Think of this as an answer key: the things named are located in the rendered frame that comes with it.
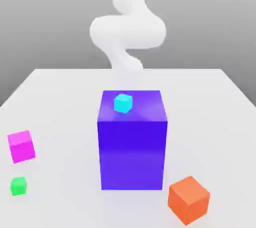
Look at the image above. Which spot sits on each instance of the small green cube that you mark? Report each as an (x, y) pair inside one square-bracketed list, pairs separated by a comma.
[(18, 186)]

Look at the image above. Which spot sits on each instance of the large purple box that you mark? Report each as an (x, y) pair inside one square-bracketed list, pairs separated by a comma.
[(132, 151)]

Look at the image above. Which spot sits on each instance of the magenta cube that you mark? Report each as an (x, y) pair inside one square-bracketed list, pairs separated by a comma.
[(21, 147)]

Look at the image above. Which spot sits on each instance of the small cyan cube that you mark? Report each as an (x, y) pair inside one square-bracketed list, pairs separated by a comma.
[(123, 103)]

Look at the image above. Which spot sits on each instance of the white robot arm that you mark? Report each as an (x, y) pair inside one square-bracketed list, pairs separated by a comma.
[(128, 29)]

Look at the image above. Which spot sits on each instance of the orange cube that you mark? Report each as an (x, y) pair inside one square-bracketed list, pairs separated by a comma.
[(188, 200)]

